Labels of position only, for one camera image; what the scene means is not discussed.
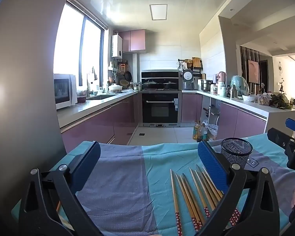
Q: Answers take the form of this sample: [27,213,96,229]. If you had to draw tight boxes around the wall rack with cutting boards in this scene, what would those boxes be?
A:
[178,57,203,77]

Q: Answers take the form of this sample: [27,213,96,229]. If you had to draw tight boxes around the grey rice cooker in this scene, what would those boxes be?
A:
[182,69,195,90]

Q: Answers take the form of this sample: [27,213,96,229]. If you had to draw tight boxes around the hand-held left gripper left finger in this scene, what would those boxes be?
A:
[18,141,101,236]

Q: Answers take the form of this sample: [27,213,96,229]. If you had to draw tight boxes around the dark liquid plastic bottle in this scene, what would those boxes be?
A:
[199,124,208,142]

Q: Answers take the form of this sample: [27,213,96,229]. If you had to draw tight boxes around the black mesh utensil holder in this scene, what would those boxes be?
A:
[220,138,253,172]

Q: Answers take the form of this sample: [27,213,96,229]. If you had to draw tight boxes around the bunch of bamboo chopsticks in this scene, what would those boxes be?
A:
[170,164,241,232]

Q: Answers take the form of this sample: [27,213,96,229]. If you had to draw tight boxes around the white microwave oven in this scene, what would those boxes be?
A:
[54,74,77,110]

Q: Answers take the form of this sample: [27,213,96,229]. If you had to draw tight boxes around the clear plastic bag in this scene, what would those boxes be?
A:
[206,124,220,139]

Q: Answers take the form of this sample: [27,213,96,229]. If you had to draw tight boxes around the teal and grey tablecloth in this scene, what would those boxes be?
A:
[11,140,295,236]

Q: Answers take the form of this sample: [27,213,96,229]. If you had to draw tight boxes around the grey refrigerator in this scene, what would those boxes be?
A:
[0,0,75,217]

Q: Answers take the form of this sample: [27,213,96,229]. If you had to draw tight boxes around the clear plastic food container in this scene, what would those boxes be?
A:
[257,93,272,107]

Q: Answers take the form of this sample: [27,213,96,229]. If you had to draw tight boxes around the purple wall cabinet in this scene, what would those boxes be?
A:
[119,29,147,53]

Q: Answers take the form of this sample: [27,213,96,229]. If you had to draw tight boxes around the black built-in oven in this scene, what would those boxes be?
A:
[141,92,180,126]

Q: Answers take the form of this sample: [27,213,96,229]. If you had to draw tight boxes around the chrome sink faucet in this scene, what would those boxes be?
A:
[87,77,94,97]

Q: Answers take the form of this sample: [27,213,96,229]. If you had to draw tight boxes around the black lidded wok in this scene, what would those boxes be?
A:
[162,81,178,90]
[143,79,159,90]

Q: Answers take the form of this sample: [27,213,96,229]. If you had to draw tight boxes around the pink framed wall picture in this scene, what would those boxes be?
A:
[247,59,260,83]

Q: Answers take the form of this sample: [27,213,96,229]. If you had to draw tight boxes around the leafy green vegetables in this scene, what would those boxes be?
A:
[270,93,292,110]

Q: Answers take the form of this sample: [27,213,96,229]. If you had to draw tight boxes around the white wall water heater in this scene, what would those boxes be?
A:
[111,34,123,59]

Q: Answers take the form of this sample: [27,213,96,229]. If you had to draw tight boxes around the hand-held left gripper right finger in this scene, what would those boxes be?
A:
[197,140,281,236]

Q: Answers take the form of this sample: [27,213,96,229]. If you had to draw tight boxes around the large kitchen window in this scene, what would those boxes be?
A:
[53,1,106,99]

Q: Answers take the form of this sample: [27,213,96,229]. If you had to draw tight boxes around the stainless steel pot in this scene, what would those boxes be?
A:
[200,79,213,91]

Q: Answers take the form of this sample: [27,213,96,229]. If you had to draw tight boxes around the pale green air fryer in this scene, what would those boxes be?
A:
[230,75,249,96]

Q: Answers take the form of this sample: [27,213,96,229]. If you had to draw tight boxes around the rectangular ceiling light panel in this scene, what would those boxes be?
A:
[149,4,168,20]

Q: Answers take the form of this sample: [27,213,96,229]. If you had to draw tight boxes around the purple kitchen base cabinets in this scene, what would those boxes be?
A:
[56,90,295,154]

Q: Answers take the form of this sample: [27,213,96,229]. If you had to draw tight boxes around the yellow cooking oil bottle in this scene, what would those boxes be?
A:
[193,122,201,140]

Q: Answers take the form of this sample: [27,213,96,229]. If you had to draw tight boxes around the black stove hood unit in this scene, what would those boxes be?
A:
[141,70,180,90]

